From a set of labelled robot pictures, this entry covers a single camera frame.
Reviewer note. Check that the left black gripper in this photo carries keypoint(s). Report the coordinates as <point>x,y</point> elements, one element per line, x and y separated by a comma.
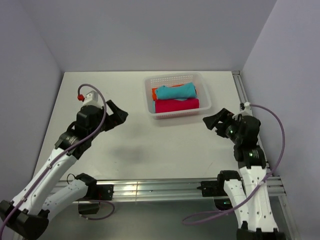
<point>117,118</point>

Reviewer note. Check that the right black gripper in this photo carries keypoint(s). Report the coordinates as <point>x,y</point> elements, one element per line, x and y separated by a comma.
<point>223,115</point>

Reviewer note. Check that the white plastic basket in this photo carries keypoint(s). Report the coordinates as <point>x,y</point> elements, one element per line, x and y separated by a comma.
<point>173,79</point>

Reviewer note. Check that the teal t shirt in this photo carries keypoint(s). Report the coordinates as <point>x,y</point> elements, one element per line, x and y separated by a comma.
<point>181,91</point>

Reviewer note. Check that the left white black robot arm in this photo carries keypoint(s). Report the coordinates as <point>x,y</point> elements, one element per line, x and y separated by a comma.
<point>30,212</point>

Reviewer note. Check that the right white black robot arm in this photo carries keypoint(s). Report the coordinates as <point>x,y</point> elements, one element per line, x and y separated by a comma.
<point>247,187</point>

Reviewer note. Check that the orange rolled t shirt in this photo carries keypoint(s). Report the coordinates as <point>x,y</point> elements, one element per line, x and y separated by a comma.
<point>154,95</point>

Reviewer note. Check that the pink rolled t shirt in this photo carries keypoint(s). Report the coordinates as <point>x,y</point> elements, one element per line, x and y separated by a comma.
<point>174,105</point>

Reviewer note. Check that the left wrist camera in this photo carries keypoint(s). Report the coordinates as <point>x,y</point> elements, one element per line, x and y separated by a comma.
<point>90,99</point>

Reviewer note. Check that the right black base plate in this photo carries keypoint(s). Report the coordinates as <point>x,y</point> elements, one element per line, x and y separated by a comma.
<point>210,189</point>

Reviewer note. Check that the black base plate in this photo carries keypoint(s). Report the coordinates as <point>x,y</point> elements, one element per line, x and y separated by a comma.
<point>105,192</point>
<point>210,189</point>

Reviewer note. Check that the aluminium rail frame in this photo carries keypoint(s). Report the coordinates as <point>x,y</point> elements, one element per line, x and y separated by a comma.
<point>146,158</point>

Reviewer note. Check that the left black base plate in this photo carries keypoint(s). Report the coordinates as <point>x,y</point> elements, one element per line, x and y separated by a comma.
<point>105,192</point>

